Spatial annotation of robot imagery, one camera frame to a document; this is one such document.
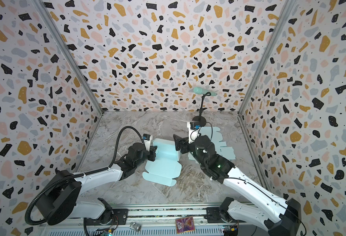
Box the mint paper box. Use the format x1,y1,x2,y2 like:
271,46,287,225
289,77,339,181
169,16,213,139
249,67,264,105
200,127,236,160
142,138,182,187

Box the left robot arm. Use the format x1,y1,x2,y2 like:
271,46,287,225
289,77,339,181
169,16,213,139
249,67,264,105
25,143,157,225

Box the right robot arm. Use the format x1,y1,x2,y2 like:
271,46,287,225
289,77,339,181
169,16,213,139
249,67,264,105
173,135,302,236

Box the black microphone stand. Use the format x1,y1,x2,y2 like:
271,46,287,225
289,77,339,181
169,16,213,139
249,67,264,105
192,92,211,127

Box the colourful square card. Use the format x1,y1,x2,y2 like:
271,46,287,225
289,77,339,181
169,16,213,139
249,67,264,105
175,216,195,234

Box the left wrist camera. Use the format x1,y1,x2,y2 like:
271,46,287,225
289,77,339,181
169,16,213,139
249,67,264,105
142,134,153,151

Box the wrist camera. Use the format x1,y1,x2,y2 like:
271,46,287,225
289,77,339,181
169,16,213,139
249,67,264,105
142,134,153,151
187,121,201,144

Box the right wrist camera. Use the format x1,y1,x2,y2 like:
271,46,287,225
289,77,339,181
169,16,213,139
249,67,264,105
187,121,201,144

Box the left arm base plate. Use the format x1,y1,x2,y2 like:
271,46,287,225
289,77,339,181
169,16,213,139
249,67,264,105
99,208,129,226

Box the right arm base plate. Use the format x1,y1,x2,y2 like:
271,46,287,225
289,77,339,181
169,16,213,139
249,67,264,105
204,207,238,224

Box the aluminium mounting rail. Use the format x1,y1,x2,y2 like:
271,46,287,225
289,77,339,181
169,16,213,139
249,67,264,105
37,204,269,236

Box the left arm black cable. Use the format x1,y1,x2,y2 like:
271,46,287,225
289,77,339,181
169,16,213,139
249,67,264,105
25,126,145,226

